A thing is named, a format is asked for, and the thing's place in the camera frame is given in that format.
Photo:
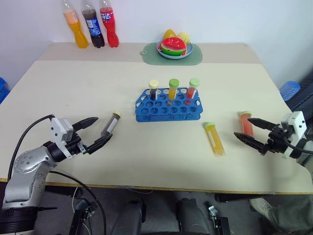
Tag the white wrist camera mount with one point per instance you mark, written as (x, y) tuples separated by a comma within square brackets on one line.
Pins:
[(294, 123), (58, 129)]

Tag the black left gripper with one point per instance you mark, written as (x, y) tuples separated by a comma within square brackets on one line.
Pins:
[(74, 144)]

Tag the pale yellow toy fruit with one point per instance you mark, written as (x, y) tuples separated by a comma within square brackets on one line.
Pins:
[(185, 37)]

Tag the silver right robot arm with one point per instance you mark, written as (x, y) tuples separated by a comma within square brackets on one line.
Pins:
[(303, 147)]

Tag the light blue plate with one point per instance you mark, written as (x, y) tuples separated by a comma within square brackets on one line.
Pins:
[(188, 51)]

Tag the orange soda bottle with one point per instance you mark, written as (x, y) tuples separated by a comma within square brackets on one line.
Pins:
[(77, 31)]

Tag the red liquid tube, green cap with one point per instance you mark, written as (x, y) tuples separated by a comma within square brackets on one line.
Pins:
[(245, 126), (192, 89)]

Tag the green silicone mat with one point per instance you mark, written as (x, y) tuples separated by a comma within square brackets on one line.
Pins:
[(151, 57)]

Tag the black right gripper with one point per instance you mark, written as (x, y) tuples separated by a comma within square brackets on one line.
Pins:
[(277, 142)]

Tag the dark liquid tube, yellow cap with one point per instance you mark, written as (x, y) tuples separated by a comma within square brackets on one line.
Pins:
[(111, 123), (153, 89)]

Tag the yellow toy mango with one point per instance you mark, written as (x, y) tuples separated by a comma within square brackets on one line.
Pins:
[(169, 33)]

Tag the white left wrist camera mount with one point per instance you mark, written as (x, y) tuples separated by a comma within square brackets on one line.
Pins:
[(58, 129)]

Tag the yellow liquid tube, green cap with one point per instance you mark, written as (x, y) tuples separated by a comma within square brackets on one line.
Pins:
[(214, 139), (172, 89)]

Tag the blue test tube rack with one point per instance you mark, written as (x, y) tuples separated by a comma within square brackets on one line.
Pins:
[(161, 115)]

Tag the toy watermelon slice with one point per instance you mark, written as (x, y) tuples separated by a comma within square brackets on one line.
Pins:
[(172, 46)]

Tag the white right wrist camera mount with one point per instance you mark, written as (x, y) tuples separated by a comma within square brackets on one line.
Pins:
[(294, 123)]

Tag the dark rounded robot leg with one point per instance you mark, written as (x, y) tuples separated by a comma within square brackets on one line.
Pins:
[(129, 218), (192, 218)]

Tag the red soda bottle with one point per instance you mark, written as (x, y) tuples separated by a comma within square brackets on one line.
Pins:
[(110, 27)]

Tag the person's leg with white shoe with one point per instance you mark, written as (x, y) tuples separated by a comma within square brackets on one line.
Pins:
[(288, 213)]

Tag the cola bottle, blue label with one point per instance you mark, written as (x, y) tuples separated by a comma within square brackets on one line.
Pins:
[(94, 27)]

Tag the blue plastic crate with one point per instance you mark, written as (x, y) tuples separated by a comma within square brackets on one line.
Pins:
[(3, 89)]

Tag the black metal bracket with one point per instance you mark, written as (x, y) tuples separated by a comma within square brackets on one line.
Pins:
[(80, 218), (220, 222)]

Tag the black table frame bar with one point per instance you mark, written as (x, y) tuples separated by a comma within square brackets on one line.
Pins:
[(234, 197)]

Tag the black textured case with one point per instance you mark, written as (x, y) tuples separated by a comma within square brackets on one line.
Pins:
[(302, 98)]

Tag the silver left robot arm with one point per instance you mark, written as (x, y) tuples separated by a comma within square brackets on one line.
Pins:
[(27, 169)]

